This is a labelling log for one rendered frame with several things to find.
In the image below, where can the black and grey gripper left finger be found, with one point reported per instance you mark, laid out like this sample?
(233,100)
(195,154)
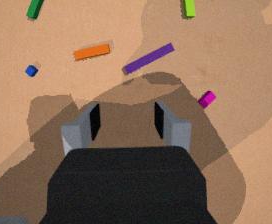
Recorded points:
(83,130)

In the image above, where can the small blue cube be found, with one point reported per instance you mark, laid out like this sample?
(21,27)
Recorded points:
(31,70)

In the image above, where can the orange rod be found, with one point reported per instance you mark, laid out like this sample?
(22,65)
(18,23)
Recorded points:
(92,52)

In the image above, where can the purple rod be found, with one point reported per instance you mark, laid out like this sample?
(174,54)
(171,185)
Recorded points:
(149,58)

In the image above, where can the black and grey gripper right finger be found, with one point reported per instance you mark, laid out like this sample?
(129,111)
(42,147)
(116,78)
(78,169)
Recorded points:
(174,131)

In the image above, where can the small magenta block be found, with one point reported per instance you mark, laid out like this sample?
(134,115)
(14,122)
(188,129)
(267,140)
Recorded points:
(206,99)

